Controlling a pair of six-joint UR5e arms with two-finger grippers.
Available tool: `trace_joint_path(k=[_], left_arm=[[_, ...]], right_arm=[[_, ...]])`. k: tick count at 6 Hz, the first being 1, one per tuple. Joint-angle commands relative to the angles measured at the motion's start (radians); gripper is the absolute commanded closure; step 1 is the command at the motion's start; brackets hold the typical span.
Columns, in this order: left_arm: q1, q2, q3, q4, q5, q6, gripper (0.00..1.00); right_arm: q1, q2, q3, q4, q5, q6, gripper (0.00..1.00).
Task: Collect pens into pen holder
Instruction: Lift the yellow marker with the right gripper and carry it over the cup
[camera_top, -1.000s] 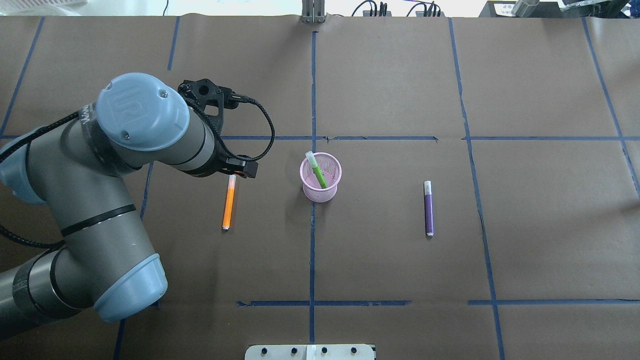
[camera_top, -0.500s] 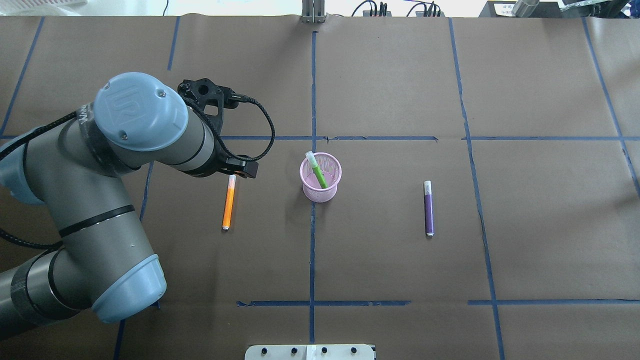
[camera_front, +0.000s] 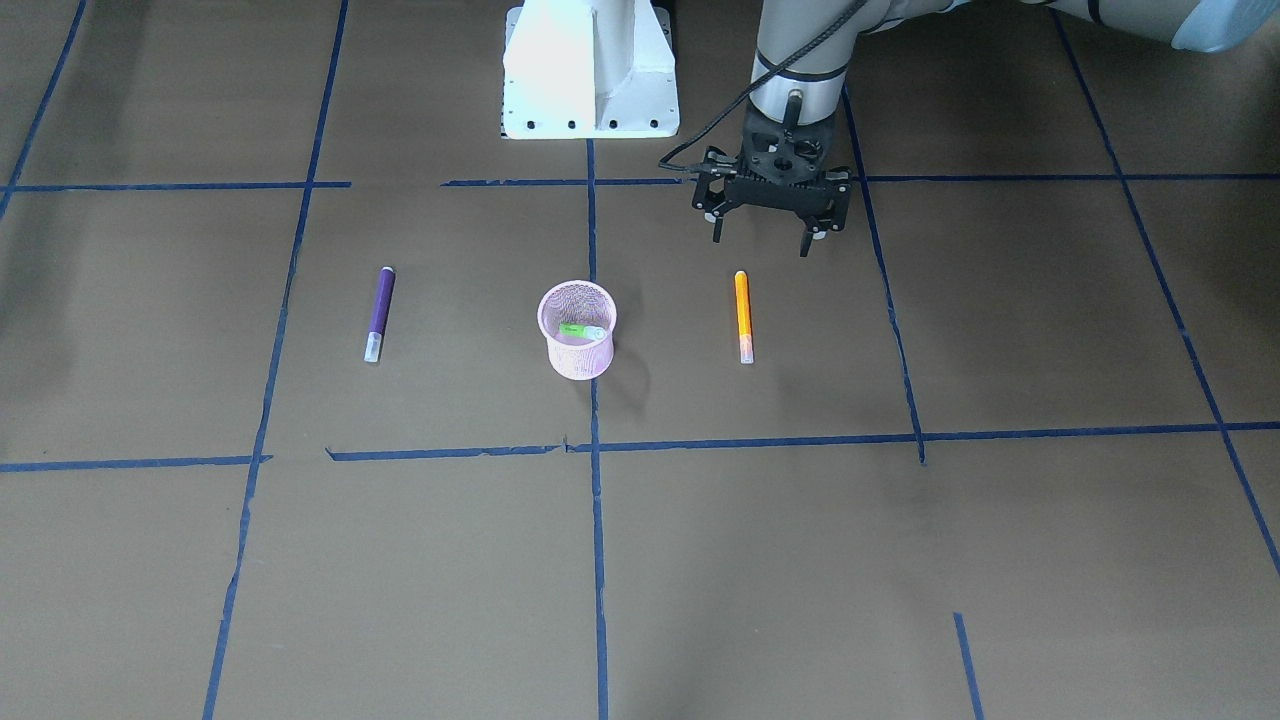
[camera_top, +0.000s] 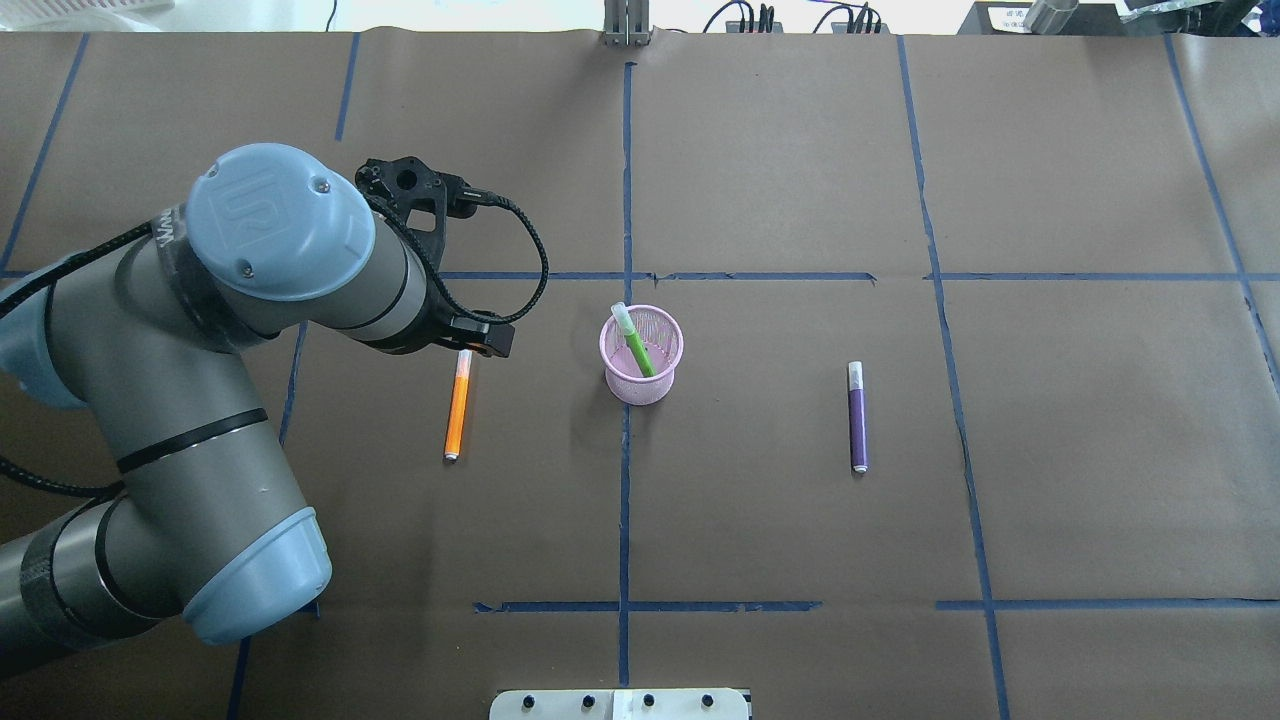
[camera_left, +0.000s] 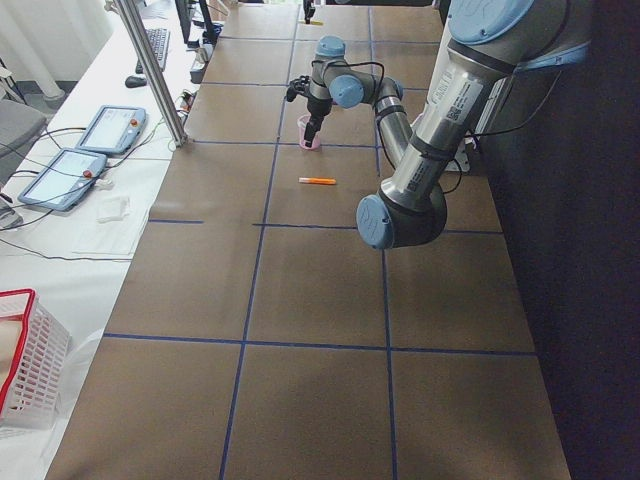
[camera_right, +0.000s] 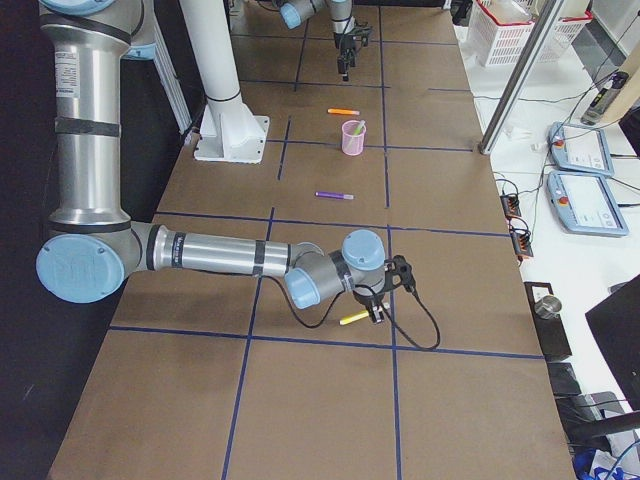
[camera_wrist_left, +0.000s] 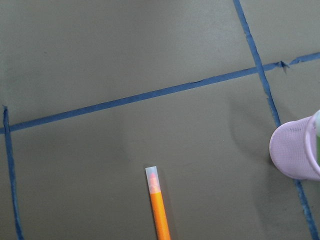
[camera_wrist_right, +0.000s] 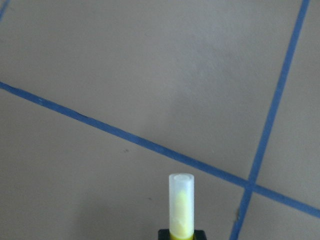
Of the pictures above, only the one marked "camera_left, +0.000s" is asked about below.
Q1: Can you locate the black computer mouse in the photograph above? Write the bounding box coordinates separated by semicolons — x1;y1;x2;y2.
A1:
124;75;147;89

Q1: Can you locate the aluminium frame post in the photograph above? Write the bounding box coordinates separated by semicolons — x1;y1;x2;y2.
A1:
114;0;187;147

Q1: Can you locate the pink mesh pen holder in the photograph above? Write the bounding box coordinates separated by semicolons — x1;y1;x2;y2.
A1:
297;114;320;151

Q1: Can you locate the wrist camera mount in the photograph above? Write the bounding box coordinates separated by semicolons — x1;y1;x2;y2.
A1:
285;75;311;103

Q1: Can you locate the white red plastic basket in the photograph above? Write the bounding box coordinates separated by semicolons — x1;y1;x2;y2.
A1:
1;289;70;437

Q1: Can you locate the orange highlighter pen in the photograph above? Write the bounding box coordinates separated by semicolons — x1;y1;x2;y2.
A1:
298;177;337;186

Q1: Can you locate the teach pendant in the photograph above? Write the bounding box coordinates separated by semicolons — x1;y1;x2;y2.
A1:
76;105;147;155
18;148;108;212

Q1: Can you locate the white crumpled tissue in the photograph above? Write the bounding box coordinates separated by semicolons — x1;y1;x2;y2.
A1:
96;196;130;223

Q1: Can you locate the far teach pendant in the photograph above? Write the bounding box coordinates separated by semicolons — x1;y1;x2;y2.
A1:
76;105;147;155

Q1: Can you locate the black keyboard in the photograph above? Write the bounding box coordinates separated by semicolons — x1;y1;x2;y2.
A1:
145;28;170;72

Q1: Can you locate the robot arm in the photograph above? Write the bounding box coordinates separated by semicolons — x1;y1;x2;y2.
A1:
286;1;594;250

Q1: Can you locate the near teach pendant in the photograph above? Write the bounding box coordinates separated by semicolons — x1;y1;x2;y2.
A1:
18;148;108;212

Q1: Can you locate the black monitor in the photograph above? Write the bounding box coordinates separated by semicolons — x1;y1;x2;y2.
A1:
174;0;199;44

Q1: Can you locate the black camera cable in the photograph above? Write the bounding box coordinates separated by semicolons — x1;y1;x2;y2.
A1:
310;58;387;94

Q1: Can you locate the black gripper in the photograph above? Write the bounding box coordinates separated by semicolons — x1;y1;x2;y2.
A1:
303;95;332;147
302;0;315;19

